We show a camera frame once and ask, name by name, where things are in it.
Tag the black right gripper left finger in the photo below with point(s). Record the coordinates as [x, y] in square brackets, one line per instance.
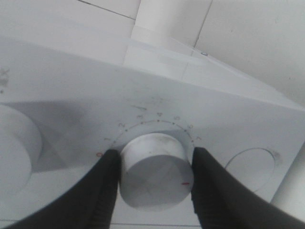
[89, 204]

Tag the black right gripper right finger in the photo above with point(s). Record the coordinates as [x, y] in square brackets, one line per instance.
[221, 202]

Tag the round white door button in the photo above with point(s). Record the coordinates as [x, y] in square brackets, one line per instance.
[252, 167]

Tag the white timer knob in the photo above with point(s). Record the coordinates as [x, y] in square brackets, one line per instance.
[155, 173]

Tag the upper white power knob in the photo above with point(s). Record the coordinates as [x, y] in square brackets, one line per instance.
[20, 148]

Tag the white microwave oven body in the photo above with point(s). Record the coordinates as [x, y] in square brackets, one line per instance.
[86, 100]

